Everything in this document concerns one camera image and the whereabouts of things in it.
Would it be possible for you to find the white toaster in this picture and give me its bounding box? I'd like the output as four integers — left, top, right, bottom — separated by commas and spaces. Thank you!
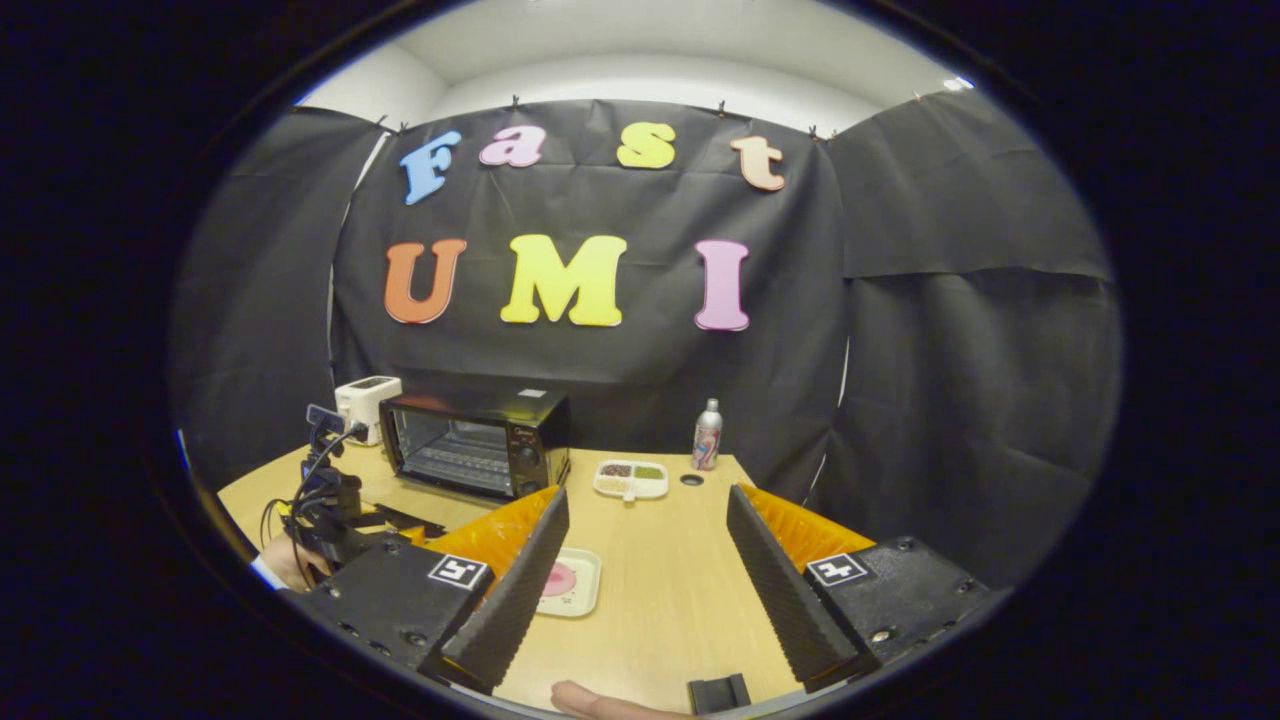
334, 375, 404, 447

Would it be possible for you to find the white divided grain dish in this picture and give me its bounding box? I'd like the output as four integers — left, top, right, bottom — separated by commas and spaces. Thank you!
593, 459, 670, 503

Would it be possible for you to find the black backdrop cloth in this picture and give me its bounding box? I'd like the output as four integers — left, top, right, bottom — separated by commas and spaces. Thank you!
168, 90, 1123, 591

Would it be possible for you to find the black electric oven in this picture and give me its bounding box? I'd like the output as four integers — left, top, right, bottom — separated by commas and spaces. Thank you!
378, 385, 573, 503

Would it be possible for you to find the silver printed bottle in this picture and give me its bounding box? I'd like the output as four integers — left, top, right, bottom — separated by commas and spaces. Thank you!
691, 398, 724, 472

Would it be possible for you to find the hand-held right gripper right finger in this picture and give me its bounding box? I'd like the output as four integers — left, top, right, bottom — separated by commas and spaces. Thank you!
725, 478, 1003, 696

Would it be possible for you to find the white square plate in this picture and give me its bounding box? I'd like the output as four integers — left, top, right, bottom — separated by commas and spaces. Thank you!
535, 547, 603, 619

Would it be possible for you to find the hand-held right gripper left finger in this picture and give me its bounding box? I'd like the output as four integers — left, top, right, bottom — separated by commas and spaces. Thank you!
295, 485, 573, 698

